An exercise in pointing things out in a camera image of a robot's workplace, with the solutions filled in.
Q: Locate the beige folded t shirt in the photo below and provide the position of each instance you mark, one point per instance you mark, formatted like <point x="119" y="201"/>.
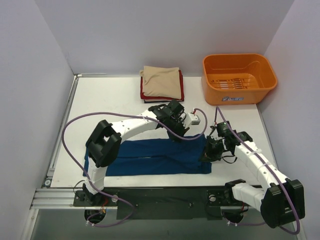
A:
<point x="161" y="82"/>

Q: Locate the blue t shirt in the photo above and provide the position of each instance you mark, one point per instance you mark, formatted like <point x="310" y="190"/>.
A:
<point x="160" y="157"/>

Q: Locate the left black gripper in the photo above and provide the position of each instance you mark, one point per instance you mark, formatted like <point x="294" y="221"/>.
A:
<point x="177" y="127"/>

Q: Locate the black folded t shirt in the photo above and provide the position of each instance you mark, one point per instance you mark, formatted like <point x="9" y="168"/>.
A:
<point x="160" y="100"/>

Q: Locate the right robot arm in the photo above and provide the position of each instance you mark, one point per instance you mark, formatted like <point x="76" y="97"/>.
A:
<point x="279" y="199"/>

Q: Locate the red folded t shirt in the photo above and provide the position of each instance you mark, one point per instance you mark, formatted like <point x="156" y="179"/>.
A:
<point x="181" y="82"/>

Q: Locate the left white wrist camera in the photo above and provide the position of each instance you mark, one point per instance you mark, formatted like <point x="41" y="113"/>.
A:
<point x="193" y="120"/>

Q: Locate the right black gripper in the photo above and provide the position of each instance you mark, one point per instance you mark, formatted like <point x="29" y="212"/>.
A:
<point x="213" y="149"/>

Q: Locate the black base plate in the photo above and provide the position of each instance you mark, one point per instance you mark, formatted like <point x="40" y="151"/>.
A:
<point x="164" y="203"/>

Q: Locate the orange plastic basket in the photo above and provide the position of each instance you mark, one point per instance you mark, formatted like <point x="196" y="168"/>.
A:
<point x="236" y="79"/>

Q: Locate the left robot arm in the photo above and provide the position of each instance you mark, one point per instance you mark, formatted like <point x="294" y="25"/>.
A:
<point x="102" y="147"/>

